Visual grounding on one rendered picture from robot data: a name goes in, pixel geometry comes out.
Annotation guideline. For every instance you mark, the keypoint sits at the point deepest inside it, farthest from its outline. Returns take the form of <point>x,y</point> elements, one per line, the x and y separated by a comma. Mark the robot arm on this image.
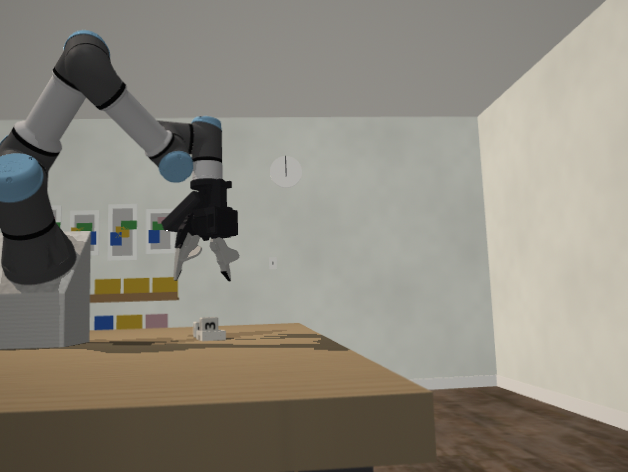
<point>33,243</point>

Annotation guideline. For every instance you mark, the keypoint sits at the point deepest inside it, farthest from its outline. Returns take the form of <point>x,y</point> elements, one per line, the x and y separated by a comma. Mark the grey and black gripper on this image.
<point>222,223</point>

